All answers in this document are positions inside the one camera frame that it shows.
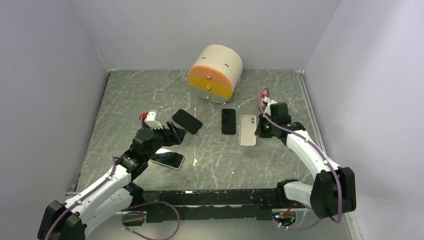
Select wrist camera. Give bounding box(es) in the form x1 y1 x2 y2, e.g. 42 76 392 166
138 109 164 130
261 96 278 115

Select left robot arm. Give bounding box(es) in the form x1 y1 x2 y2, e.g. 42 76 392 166
37 121 187 240

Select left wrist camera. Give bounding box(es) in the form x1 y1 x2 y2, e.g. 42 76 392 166
138 109 164 130

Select round pastel drawer cabinet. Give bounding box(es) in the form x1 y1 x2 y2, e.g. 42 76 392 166
187 44 243 104

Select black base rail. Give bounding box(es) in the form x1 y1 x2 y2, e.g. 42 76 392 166
110 188 307 223

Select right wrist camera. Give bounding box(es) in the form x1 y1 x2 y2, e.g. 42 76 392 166
261 96 278 115

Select pink capped marker tube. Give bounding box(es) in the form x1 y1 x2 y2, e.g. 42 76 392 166
259 92 268 104

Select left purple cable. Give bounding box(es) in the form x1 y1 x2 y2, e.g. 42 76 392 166
44 114 181 240

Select phone in cream case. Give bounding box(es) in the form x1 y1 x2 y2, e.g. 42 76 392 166
150 148 185 170

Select bare black phone removed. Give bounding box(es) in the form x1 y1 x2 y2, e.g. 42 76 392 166
221 108 236 135

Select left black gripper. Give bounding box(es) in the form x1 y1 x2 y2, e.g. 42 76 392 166
144 121 187 160

